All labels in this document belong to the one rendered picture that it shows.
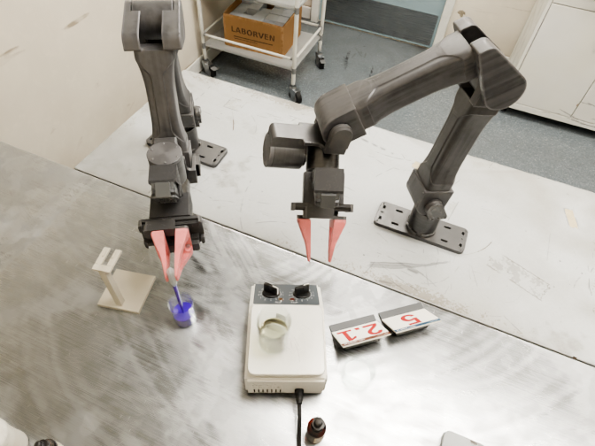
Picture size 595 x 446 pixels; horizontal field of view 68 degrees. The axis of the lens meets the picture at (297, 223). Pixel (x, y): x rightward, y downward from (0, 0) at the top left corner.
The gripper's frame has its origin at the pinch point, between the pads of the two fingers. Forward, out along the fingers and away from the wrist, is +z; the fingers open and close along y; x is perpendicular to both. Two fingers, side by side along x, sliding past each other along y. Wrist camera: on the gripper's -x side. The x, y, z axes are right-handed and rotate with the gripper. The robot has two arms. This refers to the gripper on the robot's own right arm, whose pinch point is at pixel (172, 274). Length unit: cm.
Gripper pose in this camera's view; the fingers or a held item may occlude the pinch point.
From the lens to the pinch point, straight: 72.7
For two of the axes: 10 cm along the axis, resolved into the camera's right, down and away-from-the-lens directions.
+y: 9.9, -0.8, 1.4
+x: -0.6, 6.1, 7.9
